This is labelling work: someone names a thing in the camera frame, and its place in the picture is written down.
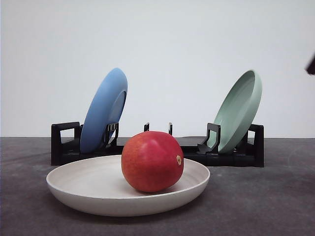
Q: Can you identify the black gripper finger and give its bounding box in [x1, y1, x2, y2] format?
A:
[305, 52, 315, 76]

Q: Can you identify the white plate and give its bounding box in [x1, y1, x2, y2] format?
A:
[46, 156, 210, 217]

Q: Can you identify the green plate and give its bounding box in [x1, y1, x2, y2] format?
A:
[208, 70, 263, 153]

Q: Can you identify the black plastic dish rack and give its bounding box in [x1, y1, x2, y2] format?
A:
[51, 122, 264, 167]

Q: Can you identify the blue plate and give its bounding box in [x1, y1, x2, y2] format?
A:
[80, 68, 128, 154]

